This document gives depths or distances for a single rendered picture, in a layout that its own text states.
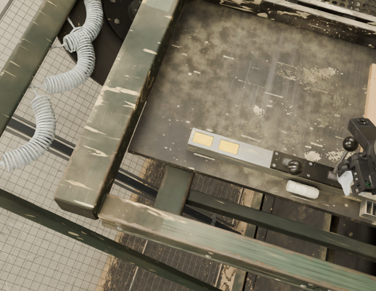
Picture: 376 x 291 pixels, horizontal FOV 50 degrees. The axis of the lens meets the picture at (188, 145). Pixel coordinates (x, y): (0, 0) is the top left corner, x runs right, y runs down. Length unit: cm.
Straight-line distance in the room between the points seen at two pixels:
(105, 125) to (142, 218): 24
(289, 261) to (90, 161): 52
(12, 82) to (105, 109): 54
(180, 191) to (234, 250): 22
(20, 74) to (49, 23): 24
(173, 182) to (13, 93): 67
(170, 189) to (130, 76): 31
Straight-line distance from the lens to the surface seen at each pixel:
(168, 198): 106
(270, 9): 135
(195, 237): 96
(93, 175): 95
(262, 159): 106
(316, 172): 108
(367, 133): 90
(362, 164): 88
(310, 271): 101
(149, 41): 114
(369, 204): 115
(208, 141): 105
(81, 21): 175
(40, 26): 161
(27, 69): 152
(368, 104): 128
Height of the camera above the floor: 215
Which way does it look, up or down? 25 degrees down
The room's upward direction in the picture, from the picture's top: 60 degrees counter-clockwise
